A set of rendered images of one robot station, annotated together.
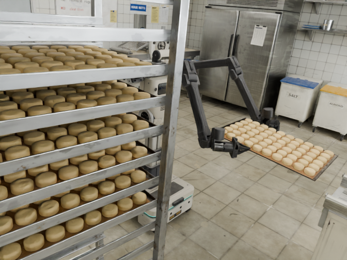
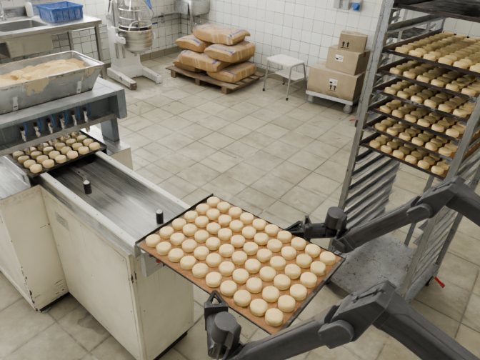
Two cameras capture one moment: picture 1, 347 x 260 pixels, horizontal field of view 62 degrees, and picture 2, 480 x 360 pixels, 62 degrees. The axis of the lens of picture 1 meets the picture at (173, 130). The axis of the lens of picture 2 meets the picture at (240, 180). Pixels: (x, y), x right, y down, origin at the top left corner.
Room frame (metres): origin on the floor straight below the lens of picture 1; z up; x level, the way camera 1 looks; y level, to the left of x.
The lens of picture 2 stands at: (2.51, -0.65, 1.94)
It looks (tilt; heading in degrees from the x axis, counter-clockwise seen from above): 33 degrees down; 177
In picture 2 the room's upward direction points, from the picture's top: 4 degrees clockwise
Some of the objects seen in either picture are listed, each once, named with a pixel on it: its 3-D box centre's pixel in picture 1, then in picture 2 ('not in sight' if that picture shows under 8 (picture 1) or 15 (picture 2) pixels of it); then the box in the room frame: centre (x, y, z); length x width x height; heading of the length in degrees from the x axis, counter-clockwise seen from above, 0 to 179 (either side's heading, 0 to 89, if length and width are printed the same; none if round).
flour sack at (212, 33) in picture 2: not in sight; (220, 33); (-3.02, -0.73, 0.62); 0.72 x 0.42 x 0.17; 57
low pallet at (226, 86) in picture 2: not in sight; (216, 74); (-3.04, -0.78, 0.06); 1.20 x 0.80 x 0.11; 53
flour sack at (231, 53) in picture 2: not in sight; (231, 49); (-2.85, -0.57, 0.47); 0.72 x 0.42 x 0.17; 146
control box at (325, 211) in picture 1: (331, 206); (166, 248); (1.29, -0.87, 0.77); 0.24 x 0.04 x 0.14; 138
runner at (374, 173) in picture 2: not in sight; (379, 169); (0.61, 0.25, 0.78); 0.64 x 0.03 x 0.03; 133
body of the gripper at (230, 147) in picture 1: (229, 147); (313, 231); (1.41, -0.31, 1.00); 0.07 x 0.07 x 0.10; 5
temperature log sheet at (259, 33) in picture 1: (258, 35); not in sight; (4.92, -1.22, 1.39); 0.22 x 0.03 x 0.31; 51
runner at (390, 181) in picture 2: not in sight; (372, 195); (0.61, 0.25, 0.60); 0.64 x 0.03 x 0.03; 133
